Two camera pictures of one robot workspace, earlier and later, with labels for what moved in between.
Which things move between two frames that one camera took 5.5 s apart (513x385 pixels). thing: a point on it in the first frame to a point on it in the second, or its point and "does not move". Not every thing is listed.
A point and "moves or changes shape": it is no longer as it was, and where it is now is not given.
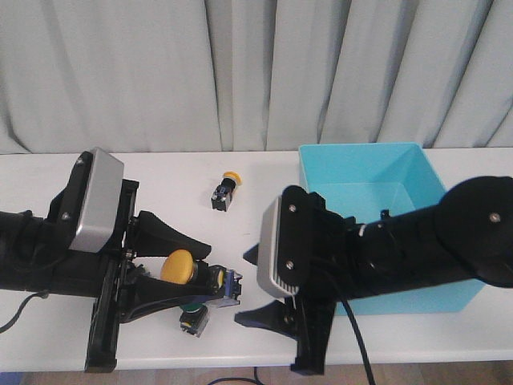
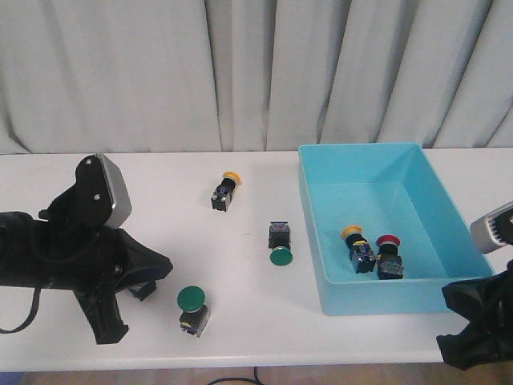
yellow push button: x=179 y=266 moves or changes shape
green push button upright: x=193 y=318 does not move
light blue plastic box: x=363 y=180 does not move
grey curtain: x=254 y=74 does not move
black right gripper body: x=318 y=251 to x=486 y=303
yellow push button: x=224 y=193 does not move
